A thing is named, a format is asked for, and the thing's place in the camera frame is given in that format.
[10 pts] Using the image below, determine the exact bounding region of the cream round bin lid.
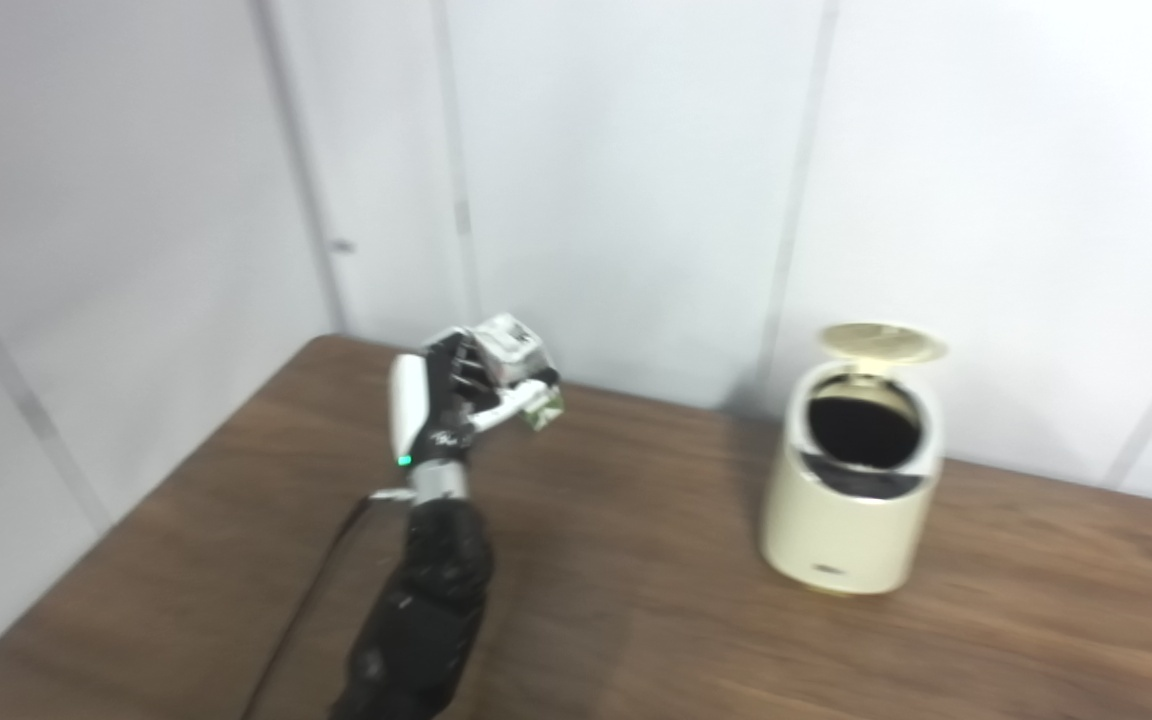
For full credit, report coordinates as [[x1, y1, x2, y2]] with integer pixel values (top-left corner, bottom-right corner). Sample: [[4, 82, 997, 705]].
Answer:
[[816, 322, 948, 367]]

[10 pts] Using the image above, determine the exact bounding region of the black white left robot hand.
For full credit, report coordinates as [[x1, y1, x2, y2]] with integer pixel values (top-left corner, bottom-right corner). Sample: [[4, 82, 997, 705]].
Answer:
[[389, 326, 562, 469]]

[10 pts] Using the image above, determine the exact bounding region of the white green milk carton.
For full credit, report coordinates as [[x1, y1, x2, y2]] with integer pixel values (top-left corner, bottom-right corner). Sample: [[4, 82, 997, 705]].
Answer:
[[471, 313, 567, 433]]

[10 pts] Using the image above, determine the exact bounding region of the cream-colored round bin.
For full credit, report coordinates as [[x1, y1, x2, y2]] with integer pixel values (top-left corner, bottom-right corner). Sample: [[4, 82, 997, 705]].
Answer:
[[760, 360, 945, 596]]

